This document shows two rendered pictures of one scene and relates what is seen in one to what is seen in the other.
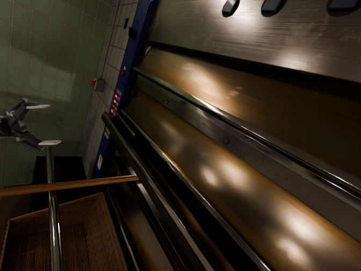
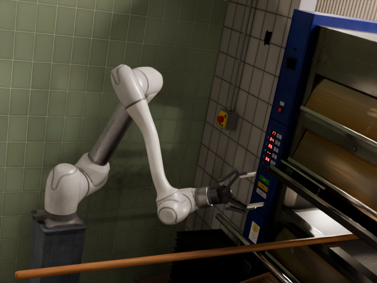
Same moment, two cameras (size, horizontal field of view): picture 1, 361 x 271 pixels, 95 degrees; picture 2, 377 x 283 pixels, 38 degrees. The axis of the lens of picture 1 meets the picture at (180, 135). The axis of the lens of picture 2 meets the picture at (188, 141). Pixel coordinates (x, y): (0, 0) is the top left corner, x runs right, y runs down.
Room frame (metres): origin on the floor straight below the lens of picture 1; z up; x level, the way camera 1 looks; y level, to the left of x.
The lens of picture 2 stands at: (-1.57, 0.19, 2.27)
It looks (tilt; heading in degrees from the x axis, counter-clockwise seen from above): 18 degrees down; 16
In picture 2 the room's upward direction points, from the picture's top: 10 degrees clockwise
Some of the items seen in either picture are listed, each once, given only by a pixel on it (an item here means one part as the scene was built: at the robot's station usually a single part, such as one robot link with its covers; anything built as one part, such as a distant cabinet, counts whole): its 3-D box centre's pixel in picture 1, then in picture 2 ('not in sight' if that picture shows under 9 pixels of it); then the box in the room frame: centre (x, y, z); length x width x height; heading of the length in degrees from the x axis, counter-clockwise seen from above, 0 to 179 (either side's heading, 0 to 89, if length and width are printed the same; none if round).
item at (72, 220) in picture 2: not in sight; (56, 214); (0.53, 1.37, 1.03); 0.22 x 0.18 x 0.06; 139
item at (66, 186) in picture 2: not in sight; (64, 186); (0.56, 1.36, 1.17); 0.18 x 0.16 x 0.22; 174
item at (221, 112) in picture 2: (98, 84); (227, 119); (1.41, 0.82, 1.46); 0.10 x 0.07 x 0.10; 45
